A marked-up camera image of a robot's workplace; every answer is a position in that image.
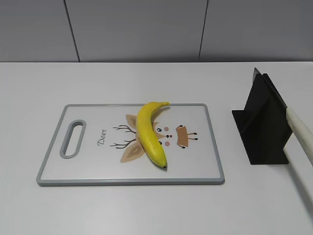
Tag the yellow plastic banana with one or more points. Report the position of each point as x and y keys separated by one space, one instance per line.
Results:
x=147 y=136

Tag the black knife stand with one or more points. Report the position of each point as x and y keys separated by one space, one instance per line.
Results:
x=262 y=124

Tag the white deer cutting board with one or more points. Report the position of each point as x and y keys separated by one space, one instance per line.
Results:
x=97 y=145

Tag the white-handled kitchen knife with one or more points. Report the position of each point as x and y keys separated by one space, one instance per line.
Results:
x=303 y=134

